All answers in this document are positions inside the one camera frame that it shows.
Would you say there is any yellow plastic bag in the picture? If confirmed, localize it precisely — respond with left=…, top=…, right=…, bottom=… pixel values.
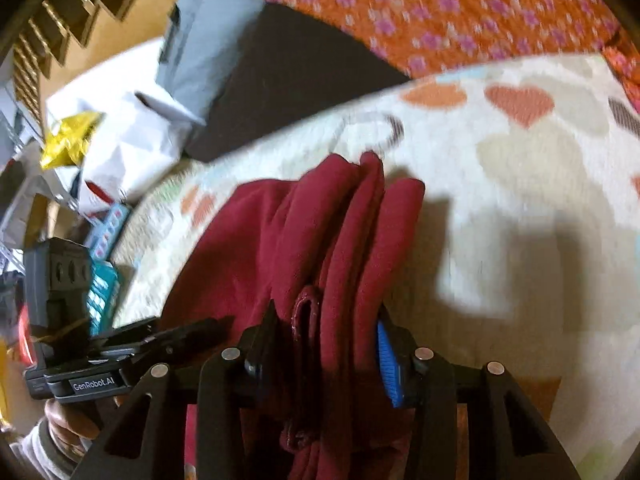
left=40, top=110, right=104, bottom=171

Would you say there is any orange floral fabric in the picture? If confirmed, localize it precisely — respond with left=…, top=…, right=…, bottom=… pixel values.
left=268, top=0, right=639, bottom=106

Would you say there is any grey left sleeve forearm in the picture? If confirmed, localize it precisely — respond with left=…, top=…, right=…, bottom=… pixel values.
left=3, top=417, right=77, bottom=480

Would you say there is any dark red knit shirt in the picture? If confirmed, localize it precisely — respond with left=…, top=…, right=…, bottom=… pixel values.
left=160, top=152, right=425, bottom=479

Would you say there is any colourful dotted box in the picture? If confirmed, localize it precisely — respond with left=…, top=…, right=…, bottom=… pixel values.
left=85, top=204, right=131, bottom=261

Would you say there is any grey fabric bag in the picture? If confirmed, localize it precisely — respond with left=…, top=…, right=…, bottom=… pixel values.
left=155, top=0, right=265, bottom=119

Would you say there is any white quilted heart bedspread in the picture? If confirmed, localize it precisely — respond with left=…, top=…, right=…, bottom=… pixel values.
left=112, top=55, right=639, bottom=479

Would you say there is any black cushion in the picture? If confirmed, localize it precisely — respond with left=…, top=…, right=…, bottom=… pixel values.
left=186, top=3, right=409, bottom=162

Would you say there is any person's left hand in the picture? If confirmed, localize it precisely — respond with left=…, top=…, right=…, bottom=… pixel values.
left=44, top=398, right=103, bottom=463

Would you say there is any wooden bed headboard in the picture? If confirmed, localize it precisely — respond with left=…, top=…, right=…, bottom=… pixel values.
left=1, top=0, right=175, bottom=130

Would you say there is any teal box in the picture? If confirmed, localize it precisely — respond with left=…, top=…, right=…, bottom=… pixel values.
left=86, top=261, right=122, bottom=336

